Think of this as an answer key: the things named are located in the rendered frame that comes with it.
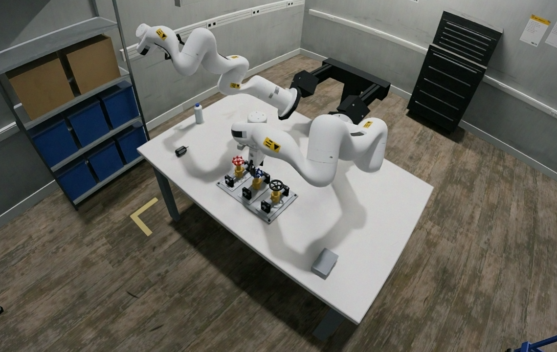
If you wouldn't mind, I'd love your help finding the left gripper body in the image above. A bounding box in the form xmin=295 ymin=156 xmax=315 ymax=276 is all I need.
xmin=248 ymin=147 xmax=266 ymax=167

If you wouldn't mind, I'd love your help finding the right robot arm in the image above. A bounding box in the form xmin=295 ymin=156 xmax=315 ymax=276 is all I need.
xmin=136 ymin=23 xmax=297 ymax=117

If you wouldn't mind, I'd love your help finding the white bottle with blue cap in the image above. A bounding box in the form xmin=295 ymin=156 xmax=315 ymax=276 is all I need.
xmin=194 ymin=103 xmax=203 ymax=124

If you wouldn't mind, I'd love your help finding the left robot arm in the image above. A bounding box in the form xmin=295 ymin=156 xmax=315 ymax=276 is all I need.
xmin=231 ymin=111 xmax=388 ymax=187

